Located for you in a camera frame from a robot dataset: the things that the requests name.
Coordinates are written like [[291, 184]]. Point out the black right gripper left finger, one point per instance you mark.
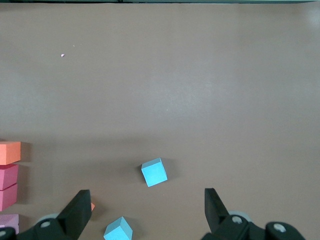
[[77, 215]]

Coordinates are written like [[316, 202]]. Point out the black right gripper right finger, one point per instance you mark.
[[215, 215]]

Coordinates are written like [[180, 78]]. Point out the dented pink foam cube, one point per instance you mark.
[[8, 221]]

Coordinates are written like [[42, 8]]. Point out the red foam cube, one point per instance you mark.
[[8, 198], [8, 176]]

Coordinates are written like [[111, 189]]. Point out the orange foam cube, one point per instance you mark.
[[10, 153], [93, 207]]

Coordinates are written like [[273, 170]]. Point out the dented blue foam cube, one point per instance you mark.
[[118, 230]]

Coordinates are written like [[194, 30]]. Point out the brown table cover sheet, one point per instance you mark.
[[175, 87]]

